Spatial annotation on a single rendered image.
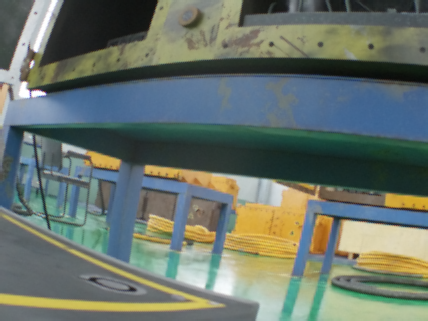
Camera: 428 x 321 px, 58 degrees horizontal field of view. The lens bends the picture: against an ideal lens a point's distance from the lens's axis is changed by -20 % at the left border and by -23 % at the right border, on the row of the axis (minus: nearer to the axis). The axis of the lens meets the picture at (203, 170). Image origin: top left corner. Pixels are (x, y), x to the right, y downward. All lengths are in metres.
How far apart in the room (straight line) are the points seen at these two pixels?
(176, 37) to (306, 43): 0.31
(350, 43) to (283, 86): 0.17
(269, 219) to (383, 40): 6.82
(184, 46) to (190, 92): 0.10
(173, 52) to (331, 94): 0.36
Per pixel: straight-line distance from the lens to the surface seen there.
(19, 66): 1.52
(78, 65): 1.22
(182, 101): 0.91
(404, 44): 0.70
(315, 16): 0.80
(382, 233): 6.69
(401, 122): 0.69
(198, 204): 8.12
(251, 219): 7.60
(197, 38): 0.91
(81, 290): 0.24
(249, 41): 0.83
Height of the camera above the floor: 0.38
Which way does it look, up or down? 5 degrees up
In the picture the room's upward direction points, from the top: 11 degrees clockwise
